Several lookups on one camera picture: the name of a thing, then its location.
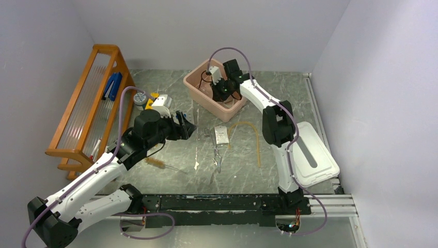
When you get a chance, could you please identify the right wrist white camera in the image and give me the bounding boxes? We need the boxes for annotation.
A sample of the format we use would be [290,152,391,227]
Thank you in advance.
[208,66,223,85]

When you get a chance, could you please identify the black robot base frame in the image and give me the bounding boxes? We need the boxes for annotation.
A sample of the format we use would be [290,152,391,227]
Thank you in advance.
[125,190,311,228]

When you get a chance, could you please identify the black ring stand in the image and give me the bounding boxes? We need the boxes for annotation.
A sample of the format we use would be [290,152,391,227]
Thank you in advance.
[197,70,212,93]

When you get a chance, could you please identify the clear acrylic tube rack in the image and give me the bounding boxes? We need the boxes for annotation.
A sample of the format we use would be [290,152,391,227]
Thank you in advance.
[182,109,196,125]

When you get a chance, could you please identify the white plastic lid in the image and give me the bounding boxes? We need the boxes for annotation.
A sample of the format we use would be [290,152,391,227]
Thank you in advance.
[292,121,340,188]

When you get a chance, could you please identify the yellow test tube rack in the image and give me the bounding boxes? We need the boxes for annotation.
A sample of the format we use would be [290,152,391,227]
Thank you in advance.
[145,92,160,110]

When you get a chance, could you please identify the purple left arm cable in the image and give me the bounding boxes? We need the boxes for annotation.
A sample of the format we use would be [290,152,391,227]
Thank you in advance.
[20,86,176,248]

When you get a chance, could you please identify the red tipped glass thermometer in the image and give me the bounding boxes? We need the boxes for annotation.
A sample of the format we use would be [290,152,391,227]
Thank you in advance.
[89,138,101,161]

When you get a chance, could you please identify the pink plastic bin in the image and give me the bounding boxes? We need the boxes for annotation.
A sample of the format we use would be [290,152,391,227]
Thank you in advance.
[183,60,247,122]

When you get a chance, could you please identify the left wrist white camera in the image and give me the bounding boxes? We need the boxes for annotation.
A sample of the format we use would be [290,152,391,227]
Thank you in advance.
[151,95,172,118]

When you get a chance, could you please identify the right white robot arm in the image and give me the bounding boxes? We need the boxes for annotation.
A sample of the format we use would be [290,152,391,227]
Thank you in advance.
[206,59,303,214]

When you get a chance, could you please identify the white powder zip bag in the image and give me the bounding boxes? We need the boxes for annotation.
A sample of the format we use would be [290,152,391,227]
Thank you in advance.
[214,126,229,145]

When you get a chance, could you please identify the wooden drying rack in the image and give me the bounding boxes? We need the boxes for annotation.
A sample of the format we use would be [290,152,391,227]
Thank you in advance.
[45,44,136,180]

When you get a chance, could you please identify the metal crucible tongs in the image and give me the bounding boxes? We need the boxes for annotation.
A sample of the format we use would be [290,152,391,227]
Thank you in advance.
[204,128,222,174]

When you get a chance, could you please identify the blue clamp on rack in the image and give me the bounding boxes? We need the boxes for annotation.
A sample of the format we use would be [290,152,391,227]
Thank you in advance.
[101,72,122,101]

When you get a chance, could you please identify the brown test tube brush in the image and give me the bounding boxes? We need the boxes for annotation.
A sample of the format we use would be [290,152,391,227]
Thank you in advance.
[144,157,185,173]

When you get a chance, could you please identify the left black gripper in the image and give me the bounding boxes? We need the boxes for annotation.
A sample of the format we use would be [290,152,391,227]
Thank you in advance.
[145,110,196,149]

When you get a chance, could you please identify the wrist white camera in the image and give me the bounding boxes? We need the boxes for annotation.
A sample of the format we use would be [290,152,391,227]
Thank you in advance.
[151,95,172,118]
[208,66,223,85]

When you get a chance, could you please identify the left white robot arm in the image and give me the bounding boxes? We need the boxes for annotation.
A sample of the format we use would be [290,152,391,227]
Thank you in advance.
[21,109,197,247]

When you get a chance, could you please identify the white clay triangle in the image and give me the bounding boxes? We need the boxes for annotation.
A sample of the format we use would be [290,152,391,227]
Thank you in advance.
[231,95,242,106]

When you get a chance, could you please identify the yellow rubber tubing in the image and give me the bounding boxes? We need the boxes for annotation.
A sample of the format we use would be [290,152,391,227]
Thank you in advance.
[227,121,261,168]

